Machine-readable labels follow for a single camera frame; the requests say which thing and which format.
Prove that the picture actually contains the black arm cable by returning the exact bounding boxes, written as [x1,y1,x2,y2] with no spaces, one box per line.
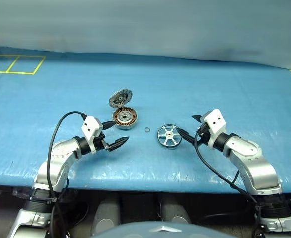
[46,111,88,238]
[194,131,268,238]

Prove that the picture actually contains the silver motor housing copper windings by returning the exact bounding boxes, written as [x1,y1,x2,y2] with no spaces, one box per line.
[112,106,138,131]

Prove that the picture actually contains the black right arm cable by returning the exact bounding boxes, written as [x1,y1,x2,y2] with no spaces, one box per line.
[194,131,268,238]

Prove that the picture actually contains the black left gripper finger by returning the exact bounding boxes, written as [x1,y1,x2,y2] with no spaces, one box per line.
[105,136,130,152]
[101,120,117,129]

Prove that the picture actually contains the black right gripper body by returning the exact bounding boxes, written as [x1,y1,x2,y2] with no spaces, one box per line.
[196,122,211,147]

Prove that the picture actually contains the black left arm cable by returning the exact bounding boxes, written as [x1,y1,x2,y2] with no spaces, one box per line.
[46,111,88,238]

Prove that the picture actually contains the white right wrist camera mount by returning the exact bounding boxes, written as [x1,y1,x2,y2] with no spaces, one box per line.
[202,108,227,151]

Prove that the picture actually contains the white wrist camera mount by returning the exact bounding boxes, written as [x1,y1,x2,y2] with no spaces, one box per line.
[81,115,104,155]
[202,108,227,151]

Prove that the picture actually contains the black rotor silver spokes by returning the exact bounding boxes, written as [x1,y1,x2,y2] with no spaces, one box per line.
[156,123,184,149]

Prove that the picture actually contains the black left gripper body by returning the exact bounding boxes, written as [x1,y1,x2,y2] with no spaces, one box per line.
[93,132,108,152]

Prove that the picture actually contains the grey-blue rounded robot torso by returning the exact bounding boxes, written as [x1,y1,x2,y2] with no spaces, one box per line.
[90,221,230,238]

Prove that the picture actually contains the silver motor gear cover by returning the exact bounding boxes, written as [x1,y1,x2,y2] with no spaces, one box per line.
[108,89,134,109]

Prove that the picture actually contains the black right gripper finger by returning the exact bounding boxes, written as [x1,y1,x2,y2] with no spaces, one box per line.
[191,114,205,124]
[176,127,201,145]

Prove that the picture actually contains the blue table cover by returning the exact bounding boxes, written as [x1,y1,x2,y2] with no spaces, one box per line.
[0,46,291,194]

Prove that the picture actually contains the grey rounded shape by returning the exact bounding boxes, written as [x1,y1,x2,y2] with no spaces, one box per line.
[90,198,121,236]
[159,198,192,224]

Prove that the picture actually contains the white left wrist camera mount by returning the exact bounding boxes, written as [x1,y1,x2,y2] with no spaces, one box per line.
[81,115,104,155]

